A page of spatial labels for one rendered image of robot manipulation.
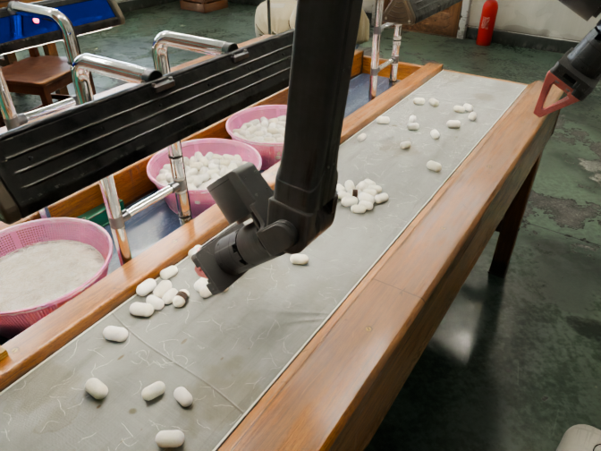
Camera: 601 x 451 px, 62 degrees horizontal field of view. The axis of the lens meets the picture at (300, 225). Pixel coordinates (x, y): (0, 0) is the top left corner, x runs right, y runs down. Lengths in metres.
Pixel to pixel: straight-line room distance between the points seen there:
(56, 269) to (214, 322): 0.33
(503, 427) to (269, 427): 1.11
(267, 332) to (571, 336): 1.42
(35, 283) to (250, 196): 0.49
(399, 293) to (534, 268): 1.49
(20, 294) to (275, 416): 0.52
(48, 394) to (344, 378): 0.40
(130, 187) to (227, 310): 0.52
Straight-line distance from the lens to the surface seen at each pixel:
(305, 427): 0.66
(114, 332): 0.81
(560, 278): 2.27
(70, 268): 1.00
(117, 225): 0.89
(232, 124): 1.44
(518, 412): 1.73
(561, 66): 0.87
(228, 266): 0.70
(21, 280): 1.01
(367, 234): 1.00
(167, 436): 0.68
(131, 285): 0.88
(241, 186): 0.63
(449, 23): 5.66
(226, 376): 0.74
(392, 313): 0.79
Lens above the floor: 1.31
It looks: 35 degrees down
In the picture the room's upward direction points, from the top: straight up
